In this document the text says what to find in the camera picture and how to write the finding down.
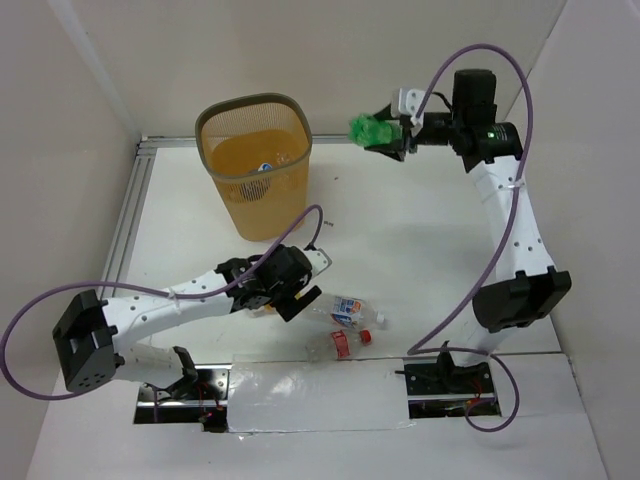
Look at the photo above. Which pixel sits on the blue label plastic bottle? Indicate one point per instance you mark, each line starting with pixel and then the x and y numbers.
pixel 255 189

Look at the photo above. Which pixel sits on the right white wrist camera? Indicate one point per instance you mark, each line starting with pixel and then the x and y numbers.
pixel 406 102

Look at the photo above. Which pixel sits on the green plastic bottle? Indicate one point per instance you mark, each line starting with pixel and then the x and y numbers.
pixel 367 131

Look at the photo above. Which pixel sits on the white orange label bottle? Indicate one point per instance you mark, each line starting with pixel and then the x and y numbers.
pixel 345 312

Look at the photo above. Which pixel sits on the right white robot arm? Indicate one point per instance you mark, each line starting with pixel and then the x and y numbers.
pixel 523 284

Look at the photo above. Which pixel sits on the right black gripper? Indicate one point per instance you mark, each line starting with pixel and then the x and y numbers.
pixel 393 151

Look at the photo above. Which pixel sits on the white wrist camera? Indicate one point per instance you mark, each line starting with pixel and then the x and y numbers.
pixel 318 260
pixel 406 102

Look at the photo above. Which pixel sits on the red label red cap bottle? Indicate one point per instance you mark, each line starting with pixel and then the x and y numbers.
pixel 337 345

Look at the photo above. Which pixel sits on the orange label yellow cap bottle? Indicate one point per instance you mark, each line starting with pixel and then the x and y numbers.
pixel 277 303

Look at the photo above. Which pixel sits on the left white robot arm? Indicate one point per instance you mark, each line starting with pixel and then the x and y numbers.
pixel 102 340

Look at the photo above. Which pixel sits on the aluminium frame rail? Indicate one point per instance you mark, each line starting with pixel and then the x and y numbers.
pixel 411 237

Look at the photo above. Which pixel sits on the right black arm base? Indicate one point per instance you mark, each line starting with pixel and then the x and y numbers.
pixel 432 395

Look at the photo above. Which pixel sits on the orange mesh waste bin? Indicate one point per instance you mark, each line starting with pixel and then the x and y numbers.
pixel 235 137

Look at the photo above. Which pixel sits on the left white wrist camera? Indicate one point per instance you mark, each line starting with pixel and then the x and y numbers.
pixel 318 260

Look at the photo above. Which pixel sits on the white taped cover plate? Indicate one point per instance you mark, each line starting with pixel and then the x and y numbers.
pixel 293 397

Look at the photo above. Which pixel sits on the clear bottle white cap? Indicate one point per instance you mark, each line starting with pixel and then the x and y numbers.
pixel 282 159

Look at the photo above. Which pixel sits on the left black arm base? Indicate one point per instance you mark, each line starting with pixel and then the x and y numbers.
pixel 205 404

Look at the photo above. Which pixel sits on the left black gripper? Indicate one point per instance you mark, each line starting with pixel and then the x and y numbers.
pixel 298 301

